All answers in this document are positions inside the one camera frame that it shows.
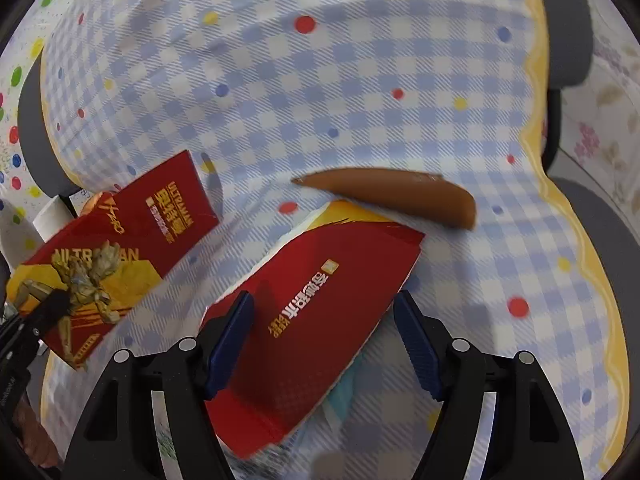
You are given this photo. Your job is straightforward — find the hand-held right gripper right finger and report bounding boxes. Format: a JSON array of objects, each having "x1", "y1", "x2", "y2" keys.
[{"x1": 393, "y1": 289, "x2": 586, "y2": 480}]

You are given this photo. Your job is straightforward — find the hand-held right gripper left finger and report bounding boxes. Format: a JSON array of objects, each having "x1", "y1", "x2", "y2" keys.
[{"x1": 60, "y1": 290, "x2": 256, "y2": 480}]

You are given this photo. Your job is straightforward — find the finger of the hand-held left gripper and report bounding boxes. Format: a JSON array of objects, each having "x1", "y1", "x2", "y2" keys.
[{"x1": 15, "y1": 290, "x2": 72, "y2": 342}]

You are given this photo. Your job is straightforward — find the red box with figure print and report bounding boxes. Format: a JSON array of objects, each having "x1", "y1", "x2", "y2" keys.
[{"x1": 6, "y1": 150, "x2": 221, "y2": 371}]

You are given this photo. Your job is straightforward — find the person's left hand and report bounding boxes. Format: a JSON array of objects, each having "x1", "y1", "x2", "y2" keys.
[{"x1": 12, "y1": 400, "x2": 62, "y2": 468}]

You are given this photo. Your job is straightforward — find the white paper roll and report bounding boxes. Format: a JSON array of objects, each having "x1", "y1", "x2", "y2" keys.
[{"x1": 32, "y1": 195, "x2": 72, "y2": 239}]

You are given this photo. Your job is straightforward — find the brown curved piece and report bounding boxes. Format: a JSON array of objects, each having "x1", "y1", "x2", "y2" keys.
[{"x1": 291, "y1": 169, "x2": 477, "y2": 232}]

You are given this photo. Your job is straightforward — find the polka dot sheet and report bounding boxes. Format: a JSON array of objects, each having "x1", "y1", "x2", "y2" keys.
[{"x1": 0, "y1": 0, "x2": 108, "y2": 271}]

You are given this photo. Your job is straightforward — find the floral sheet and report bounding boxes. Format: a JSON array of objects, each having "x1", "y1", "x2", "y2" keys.
[{"x1": 550, "y1": 10, "x2": 640, "y2": 211}]

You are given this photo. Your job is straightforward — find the dark grey chair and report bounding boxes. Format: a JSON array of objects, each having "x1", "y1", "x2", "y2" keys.
[{"x1": 17, "y1": 0, "x2": 640, "y2": 480}]

